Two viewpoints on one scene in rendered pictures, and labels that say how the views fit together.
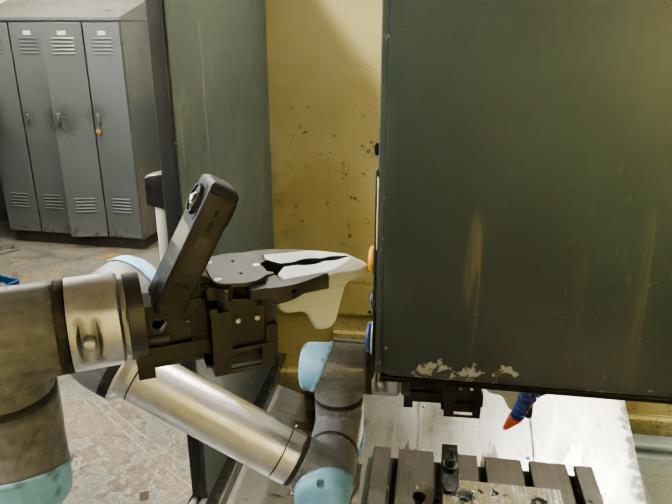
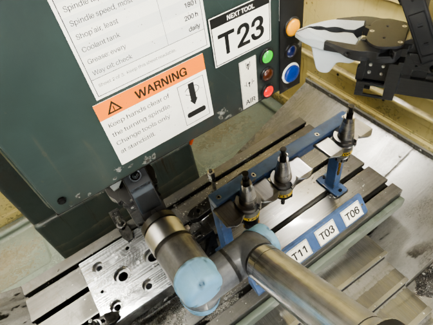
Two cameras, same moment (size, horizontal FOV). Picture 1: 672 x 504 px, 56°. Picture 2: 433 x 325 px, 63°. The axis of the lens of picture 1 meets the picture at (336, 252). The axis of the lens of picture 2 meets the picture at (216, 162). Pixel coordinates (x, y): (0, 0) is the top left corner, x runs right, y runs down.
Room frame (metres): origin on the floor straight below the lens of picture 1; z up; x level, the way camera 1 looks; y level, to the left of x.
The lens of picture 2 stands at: (0.93, 0.27, 1.93)
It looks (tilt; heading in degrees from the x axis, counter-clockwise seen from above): 48 degrees down; 236
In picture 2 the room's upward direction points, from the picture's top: 11 degrees counter-clockwise
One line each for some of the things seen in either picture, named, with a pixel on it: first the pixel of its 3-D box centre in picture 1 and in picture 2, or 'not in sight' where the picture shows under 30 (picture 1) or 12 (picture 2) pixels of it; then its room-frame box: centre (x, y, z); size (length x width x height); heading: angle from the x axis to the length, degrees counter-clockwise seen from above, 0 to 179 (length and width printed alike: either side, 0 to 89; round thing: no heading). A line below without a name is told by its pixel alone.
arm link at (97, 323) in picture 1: (100, 322); not in sight; (0.46, 0.19, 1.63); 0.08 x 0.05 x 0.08; 21
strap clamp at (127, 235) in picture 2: not in sight; (124, 228); (0.85, -0.45, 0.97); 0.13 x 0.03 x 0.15; 81
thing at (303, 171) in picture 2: not in sight; (299, 169); (0.45, -0.07, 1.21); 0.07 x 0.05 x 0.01; 81
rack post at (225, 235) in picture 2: not in sight; (225, 233); (0.66, -0.16, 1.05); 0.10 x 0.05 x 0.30; 81
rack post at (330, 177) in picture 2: not in sight; (336, 157); (0.22, -0.10, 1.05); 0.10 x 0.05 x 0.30; 81
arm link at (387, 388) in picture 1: (388, 371); (168, 235); (0.83, -0.08, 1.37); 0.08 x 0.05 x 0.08; 172
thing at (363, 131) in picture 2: not in sight; (359, 129); (0.23, -0.04, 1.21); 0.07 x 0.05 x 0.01; 81
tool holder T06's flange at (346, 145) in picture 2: not in sight; (345, 138); (0.29, -0.05, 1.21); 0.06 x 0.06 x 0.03
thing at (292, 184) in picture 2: not in sight; (283, 179); (0.50, -0.08, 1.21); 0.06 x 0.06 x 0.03
